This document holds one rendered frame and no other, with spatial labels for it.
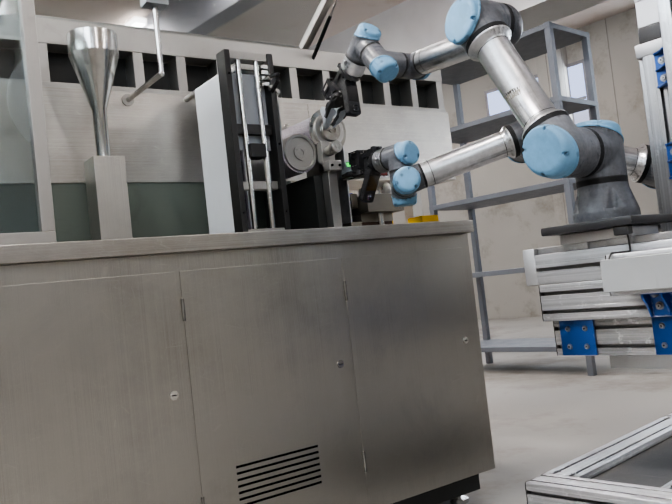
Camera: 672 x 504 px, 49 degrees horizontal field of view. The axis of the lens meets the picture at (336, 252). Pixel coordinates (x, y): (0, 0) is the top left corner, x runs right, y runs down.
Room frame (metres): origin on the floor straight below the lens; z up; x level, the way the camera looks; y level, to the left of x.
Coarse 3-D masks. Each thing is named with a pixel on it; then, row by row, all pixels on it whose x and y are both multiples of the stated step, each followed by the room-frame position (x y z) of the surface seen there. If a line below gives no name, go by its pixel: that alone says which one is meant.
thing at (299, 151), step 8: (296, 136) 2.32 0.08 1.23; (304, 136) 2.34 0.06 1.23; (288, 144) 2.31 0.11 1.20; (296, 144) 2.33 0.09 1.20; (304, 144) 2.35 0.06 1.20; (312, 144) 2.36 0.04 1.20; (288, 152) 2.31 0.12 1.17; (296, 152) 2.32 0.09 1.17; (304, 152) 2.34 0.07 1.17; (312, 152) 2.36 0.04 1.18; (288, 160) 2.30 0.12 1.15; (296, 160) 2.32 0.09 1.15; (304, 160) 2.34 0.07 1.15; (312, 160) 2.36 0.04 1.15; (296, 168) 2.31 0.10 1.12; (304, 168) 2.33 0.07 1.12
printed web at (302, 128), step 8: (280, 120) 2.30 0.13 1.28; (304, 120) 2.45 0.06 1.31; (280, 128) 2.30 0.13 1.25; (288, 128) 2.52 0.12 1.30; (296, 128) 2.45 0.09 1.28; (304, 128) 2.40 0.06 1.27; (288, 136) 2.49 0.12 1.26; (240, 152) 2.23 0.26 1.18; (256, 160) 2.43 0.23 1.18; (256, 168) 2.44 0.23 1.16; (288, 168) 2.32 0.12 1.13; (256, 176) 2.47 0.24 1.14; (264, 176) 2.44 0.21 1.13; (288, 176) 2.38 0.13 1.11; (248, 192) 2.22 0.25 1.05; (248, 200) 2.22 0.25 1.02; (248, 208) 2.22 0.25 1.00; (248, 216) 2.22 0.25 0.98; (248, 224) 2.23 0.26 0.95
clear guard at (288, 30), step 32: (64, 0) 2.21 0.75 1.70; (96, 0) 2.26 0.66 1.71; (128, 0) 2.30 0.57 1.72; (192, 0) 2.40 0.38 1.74; (224, 0) 2.46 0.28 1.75; (256, 0) 2.51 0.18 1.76; (288, 0) 2.57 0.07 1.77; (320, 0) 2.63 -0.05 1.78; (192, 32) 2.51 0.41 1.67; (224, 32) 2.57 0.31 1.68; (256, 32) 2.63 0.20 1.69; (288, 32) 2.70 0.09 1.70
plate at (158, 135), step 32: (64, 96) 2.23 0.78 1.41; (160, 96) 2.41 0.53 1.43; (64, 128) 2.22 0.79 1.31; (128, 128) 2.34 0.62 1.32; (160, 128) 2.41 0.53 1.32; (192, 128) 2.47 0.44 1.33; (352, 128) 2.87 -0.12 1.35; (384, 128) 2.97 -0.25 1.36; (416, 128) 3.07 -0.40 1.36; (448, 128) 3.18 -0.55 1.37; (64, 160) 2.22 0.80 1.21; (128, 160) 2.34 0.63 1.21; (160, 160) 2.40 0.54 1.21; (192, 160) 2.47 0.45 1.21
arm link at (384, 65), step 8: (368, 48) 2.12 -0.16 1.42; (376, 48) 2.11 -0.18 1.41; (360, 56) 2.14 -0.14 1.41; (368, 56) 2.11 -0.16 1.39; (376, 56) 2.09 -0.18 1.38; (384, 56) 2.09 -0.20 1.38; (392, 56) 2.11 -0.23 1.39; (400, 56) 2.13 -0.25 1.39; (368, 64) 2.11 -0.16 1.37; (376, 64) 2.09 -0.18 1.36; (384, 64) 2.07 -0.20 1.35; (392, 64) 2.08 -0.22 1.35; (400, 64) 2.13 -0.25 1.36; (376, 72) 2.09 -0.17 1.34; (384, 72) 2.09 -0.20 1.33; (392, 72) 2.10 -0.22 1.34; (400, 72) 2.15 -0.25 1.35; (384, 80) 2.11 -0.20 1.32
